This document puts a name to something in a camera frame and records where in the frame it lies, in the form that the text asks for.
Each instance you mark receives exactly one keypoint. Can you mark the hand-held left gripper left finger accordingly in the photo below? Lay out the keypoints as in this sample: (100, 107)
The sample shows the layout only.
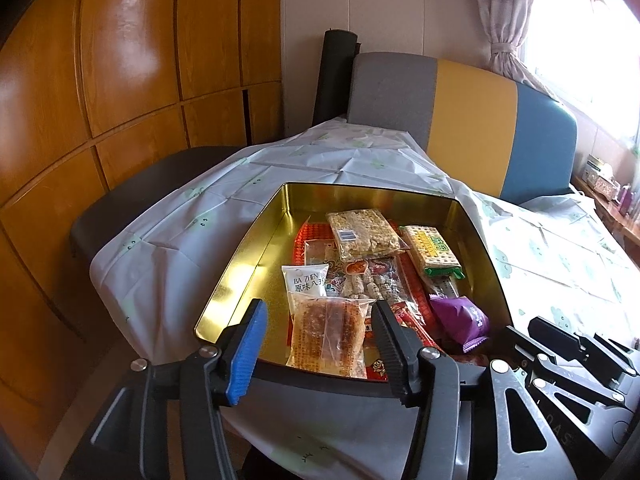
(247, 355)

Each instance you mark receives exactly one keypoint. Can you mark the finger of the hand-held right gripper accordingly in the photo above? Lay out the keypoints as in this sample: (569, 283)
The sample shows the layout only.
(555, 332)
(530, 355)

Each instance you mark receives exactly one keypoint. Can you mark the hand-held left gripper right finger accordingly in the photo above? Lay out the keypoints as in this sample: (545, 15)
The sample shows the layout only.
(392, 360)

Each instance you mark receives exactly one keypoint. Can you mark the gold tin box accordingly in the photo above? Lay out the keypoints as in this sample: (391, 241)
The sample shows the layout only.
(240, 290)

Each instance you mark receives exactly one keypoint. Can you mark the clear brown pastry packet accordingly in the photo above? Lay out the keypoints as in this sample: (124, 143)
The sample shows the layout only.
(322, 337)

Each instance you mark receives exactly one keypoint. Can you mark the purple snack packet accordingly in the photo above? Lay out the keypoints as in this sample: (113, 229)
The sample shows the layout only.
(457, 320)

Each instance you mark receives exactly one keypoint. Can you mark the large orange snack bag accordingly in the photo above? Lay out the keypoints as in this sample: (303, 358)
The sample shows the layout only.
(380, 280)

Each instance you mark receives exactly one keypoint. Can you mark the clear snack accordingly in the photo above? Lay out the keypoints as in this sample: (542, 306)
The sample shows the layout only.
(445, 287)

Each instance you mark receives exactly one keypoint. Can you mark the white snack packet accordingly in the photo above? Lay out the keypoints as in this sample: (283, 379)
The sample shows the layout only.
(305, 285)

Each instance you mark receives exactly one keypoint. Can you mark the cracker packet with green ends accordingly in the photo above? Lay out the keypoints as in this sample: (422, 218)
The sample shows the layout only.
(432, 250)

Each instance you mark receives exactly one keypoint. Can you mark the puffed rice bar packet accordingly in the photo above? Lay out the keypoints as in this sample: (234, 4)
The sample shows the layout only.
(362, 232)

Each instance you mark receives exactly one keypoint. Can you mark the wooden side desk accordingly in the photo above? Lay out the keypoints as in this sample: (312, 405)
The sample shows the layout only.
(620, 225)

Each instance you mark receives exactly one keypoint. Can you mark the purple box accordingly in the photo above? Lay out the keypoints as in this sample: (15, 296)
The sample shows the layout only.
(625, 199)

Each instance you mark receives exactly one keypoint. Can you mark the tissue box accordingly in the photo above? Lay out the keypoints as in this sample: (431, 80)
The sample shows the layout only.
(600, 180)

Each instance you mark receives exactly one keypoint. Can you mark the dark grey chair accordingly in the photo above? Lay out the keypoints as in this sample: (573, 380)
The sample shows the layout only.
(140, 190)

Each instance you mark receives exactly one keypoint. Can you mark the white cloud print tablecloth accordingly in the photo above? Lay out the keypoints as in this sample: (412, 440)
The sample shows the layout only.
(300, 160)

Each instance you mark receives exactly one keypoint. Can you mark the black rolled mat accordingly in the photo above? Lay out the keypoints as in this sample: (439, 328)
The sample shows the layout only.
(332, 75)

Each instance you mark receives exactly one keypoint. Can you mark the window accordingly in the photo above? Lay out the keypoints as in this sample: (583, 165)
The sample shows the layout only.
(590, 35)

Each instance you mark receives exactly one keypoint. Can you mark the tied beige curtain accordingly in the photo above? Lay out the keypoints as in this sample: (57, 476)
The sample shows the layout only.
(505, 20)

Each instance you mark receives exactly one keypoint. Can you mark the wooden wardrobe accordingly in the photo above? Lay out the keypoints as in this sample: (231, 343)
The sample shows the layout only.
(125, 60)

